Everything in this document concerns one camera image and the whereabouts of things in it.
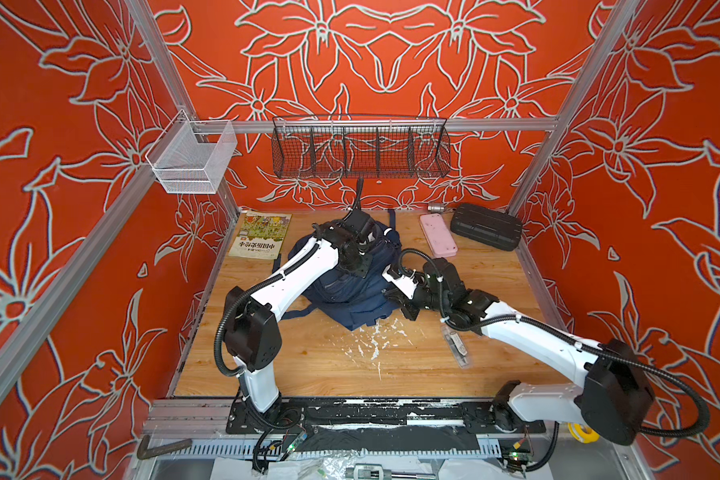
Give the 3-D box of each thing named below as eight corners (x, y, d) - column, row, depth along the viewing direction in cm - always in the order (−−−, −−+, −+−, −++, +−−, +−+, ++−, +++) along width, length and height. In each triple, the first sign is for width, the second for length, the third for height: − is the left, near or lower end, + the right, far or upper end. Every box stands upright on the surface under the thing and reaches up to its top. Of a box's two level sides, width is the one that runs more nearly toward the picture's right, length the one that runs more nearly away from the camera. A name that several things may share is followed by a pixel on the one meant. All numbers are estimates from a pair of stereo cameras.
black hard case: (448, 240, 112) (453, 229, 107) (451, 213, 121) (455, 202, 116) (516, 253, 108) (523, 242, 103) (513, 224, 117) (520, 213, 112)
